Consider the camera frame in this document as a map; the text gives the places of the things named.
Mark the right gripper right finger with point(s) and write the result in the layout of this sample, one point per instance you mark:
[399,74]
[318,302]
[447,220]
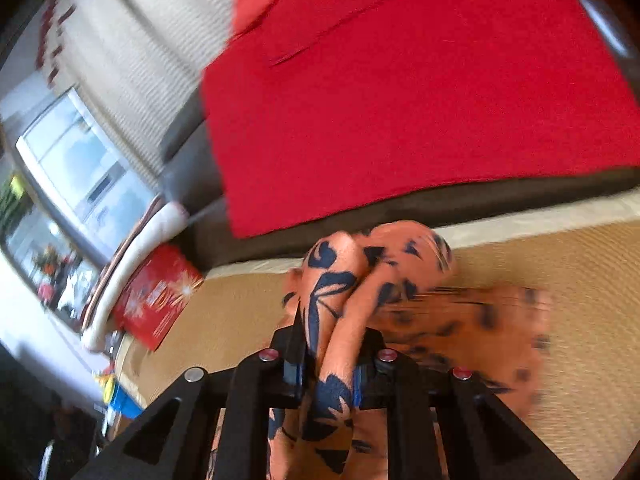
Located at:
[366,386]

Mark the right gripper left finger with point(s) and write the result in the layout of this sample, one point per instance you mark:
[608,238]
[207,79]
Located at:
[289,385]

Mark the woven bamboo bed mat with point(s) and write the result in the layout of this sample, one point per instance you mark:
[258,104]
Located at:
[585,254]

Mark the white quilted pillow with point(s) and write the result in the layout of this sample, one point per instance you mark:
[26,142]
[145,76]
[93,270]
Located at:
[160,223]

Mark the red egg roll box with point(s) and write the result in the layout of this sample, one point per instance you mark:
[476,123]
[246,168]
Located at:
[156,295]

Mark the white dotted curtain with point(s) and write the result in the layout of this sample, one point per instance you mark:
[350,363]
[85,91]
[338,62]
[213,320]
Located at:
[134,63]

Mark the red towel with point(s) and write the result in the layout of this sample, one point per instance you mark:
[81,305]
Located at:
[330,105]

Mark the window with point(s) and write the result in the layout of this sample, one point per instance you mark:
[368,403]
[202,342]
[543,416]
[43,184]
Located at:
[76,199]

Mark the orange floral garment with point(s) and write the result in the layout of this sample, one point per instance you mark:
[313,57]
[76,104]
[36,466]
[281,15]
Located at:
[459,372]

